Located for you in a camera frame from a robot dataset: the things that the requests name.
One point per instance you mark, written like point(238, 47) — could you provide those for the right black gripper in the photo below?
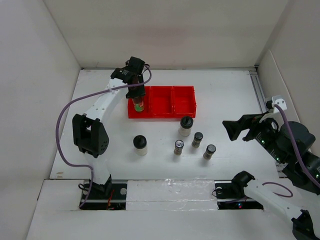
point(233, 127)

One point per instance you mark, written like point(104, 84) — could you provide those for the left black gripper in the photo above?
point(140, 92)

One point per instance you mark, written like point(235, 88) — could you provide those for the white salt shaker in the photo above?
point(185, 127)
point(140, 145)

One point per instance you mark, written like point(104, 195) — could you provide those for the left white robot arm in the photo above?
point(89, 129)

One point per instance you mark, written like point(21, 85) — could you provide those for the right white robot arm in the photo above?
point(288, 144)

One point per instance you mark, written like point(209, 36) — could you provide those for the red three-compartment tray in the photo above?
point(165, 102)

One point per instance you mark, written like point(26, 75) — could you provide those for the right black-lid spice jar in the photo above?
point(210, 150)

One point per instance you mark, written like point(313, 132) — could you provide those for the black-lid spice jar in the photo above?
point(198, 136)
point(210, 150)

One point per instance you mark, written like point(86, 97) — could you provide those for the middle black-lid spice jar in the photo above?
point(198, 136)

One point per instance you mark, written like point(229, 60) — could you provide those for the silver-lid spice jar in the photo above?
point(178, 147)

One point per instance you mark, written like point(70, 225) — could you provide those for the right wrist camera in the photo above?
point(270, 102)

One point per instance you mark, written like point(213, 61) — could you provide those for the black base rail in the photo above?
point(161, 195)

